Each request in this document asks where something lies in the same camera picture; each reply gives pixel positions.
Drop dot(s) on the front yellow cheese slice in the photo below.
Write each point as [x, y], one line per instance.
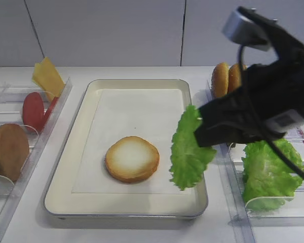
[52, 81]

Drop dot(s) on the left red tomato slice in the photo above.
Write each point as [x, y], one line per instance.
[33, 112]

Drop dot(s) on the white paper liner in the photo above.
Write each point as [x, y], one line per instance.
[151, 114]

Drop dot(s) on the right sesame bun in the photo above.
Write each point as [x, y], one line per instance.
[234, 78]

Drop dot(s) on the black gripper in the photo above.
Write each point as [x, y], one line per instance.
[275, 93]

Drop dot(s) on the red tomato slice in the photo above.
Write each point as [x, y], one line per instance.
[33, 112]
[49, 111]

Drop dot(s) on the brown bread slice in rack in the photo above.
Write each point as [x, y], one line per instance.
[14, 150]

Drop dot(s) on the right clear acrylic rack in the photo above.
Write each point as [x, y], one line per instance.
[260, 219]

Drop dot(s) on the rear yellow cheese slice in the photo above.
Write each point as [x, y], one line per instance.
[37, 76]

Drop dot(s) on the green lettuce leaf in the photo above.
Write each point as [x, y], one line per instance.
[268, 182]
[188, 159]

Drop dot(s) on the toasted bread slice on tray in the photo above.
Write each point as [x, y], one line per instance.
[132, 159]

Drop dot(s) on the left sesame bun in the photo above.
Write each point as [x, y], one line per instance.
[220, 80]

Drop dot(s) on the cream metal tray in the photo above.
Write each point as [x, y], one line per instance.
[62, 202]

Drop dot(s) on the sesame bun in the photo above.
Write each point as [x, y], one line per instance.
[234, 78]
[220, 80]

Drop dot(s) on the yellow cheese slice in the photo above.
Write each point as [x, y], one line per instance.
[52, 81]
[37, 76]

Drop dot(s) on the right red tomato slice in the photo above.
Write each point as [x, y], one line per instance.
[49, 111]

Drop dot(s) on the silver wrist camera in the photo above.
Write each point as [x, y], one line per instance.
[241, 30]

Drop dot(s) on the green lettuce leaf in rack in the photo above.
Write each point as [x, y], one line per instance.
[268, 182]

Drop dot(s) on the left clear acrylic rack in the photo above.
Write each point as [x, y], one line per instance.
[11, 104]

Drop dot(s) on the clear acrylic rack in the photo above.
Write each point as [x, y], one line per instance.
[11, 104]
[260, 219]

